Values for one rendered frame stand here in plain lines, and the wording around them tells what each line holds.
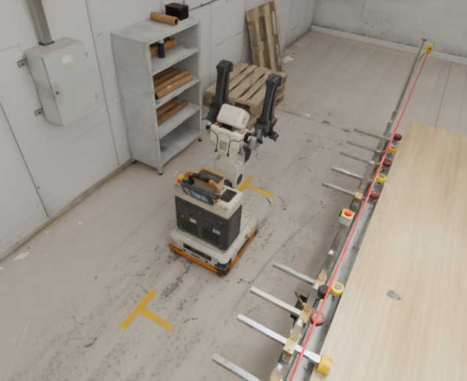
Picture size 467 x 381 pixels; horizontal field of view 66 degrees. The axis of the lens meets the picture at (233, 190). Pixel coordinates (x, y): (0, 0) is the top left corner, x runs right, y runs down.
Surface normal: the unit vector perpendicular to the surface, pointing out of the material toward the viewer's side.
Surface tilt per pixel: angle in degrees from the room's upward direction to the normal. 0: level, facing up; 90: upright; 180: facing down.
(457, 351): 0
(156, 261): 0
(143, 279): 0
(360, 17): 90
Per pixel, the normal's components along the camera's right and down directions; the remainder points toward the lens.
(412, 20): -0.49, 0.56
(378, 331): 0.05, -0.75
